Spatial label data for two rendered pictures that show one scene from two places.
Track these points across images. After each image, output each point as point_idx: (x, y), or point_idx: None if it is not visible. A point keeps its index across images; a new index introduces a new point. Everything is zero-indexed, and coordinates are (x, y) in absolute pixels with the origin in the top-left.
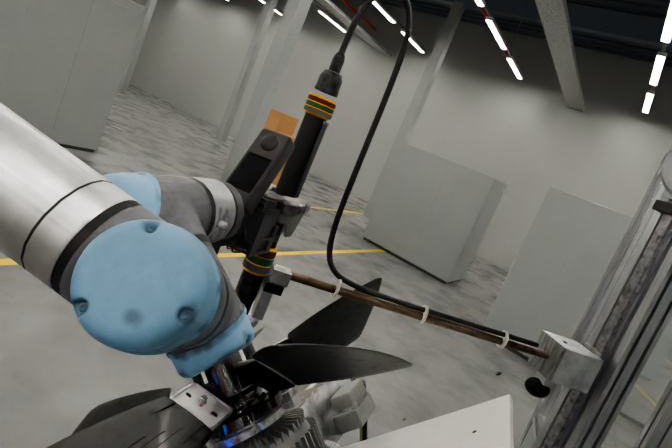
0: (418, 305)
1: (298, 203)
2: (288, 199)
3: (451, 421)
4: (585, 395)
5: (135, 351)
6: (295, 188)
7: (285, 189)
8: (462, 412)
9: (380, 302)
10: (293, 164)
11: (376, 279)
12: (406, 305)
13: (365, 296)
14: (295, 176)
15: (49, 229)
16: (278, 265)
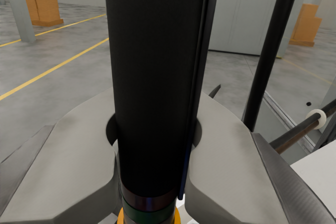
0: (315, 115)
1: (275, 178)
2: (238, 193)
3: (320, 168)
4: None
5: None
6: (189, 96)
7: (163, 121)
8: (321, 155)
9: (292, 142)
10: (161, 11)
11: (219, 89)
12: (309, 125)
13: (280, 148)
14: (184, 60)
15: None
16: (182, 214)
